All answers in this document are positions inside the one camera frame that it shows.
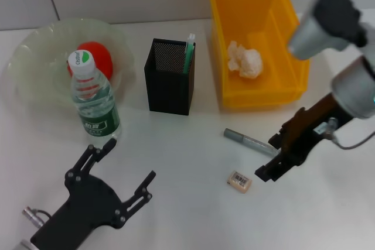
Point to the beige eraser with barcode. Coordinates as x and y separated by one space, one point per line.
239 181

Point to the black mesh pen holder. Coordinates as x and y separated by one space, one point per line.
170 92

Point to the yellow plastic bin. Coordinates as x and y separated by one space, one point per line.
260 95

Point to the pale green glass fruit plate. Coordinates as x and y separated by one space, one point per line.
38 56

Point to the grey marker pen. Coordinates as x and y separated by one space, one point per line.
243 138

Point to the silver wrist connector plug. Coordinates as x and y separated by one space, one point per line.
30 215
330 127

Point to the white paper ball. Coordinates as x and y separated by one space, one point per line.
246 62

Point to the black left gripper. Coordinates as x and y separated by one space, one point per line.
88 203

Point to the clear green-label water bottle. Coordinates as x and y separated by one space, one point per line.
96 109

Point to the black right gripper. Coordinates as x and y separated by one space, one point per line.
310 127

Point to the red-orange fruit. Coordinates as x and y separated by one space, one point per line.
102 56

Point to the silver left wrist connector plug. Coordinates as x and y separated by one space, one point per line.
30 215

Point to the mint green pen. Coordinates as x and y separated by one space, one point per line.
189 54

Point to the silver right wrist connector plug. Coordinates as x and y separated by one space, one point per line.
330 127

